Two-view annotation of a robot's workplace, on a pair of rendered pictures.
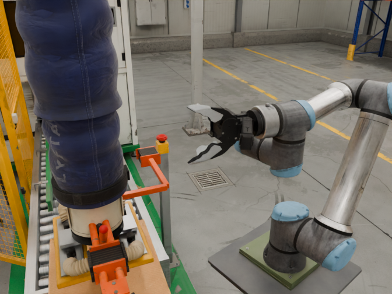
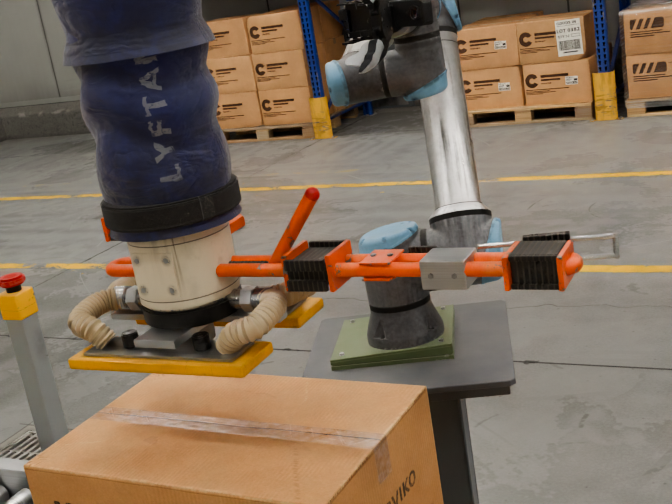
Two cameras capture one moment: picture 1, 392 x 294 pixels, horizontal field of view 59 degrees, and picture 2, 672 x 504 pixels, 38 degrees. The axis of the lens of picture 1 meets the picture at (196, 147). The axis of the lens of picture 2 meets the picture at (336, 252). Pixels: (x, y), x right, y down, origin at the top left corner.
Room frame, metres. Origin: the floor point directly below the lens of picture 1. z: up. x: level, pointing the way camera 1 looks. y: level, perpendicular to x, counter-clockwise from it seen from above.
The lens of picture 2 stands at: (-0.44, 1.16, 1.70)
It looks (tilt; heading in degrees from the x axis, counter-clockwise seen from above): 17 degrees down; 320
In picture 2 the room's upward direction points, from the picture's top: 10 degrees counter-clockwise
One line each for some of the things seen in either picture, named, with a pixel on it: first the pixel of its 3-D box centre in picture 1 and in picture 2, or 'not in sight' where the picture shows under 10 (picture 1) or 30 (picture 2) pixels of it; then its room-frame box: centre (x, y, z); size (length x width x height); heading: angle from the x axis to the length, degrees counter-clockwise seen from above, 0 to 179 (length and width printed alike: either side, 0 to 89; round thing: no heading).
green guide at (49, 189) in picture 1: (43, 154); not in sight; (2.58, 1.28, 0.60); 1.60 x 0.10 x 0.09; 21
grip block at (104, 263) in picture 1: (108, 261); (318, 265); (0.70, 0.24, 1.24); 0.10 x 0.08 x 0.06; 112
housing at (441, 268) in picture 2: not in sight; (449, 268); (0.50, 0.15, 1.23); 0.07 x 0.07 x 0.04; 22
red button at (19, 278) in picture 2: (161, 139); (12, 283); (1.98, 0.21, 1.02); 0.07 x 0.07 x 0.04
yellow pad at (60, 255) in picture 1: (69, 241); (166, 347); (0.90, 0.42, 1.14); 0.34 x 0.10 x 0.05; 22
